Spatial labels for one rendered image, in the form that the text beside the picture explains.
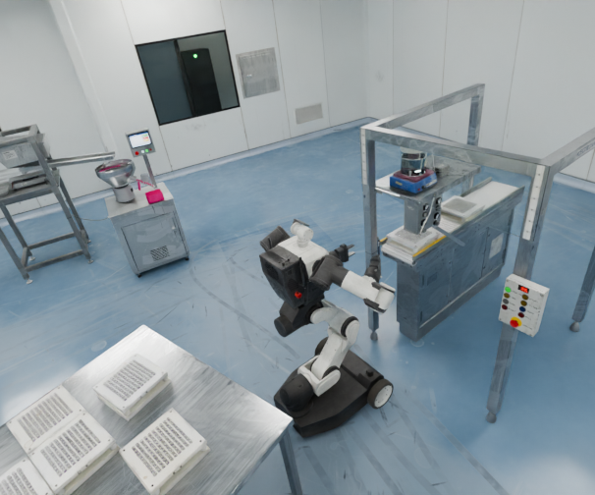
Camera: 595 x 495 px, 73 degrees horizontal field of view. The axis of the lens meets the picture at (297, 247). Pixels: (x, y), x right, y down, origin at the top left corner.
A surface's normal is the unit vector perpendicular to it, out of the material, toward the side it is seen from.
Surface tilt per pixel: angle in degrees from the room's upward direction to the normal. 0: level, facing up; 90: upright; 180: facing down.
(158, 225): 89
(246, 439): 0
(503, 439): 0
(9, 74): 90
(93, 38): 90
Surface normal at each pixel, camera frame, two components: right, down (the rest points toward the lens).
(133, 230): 0.45, 0.43
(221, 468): -0.12, -0.84
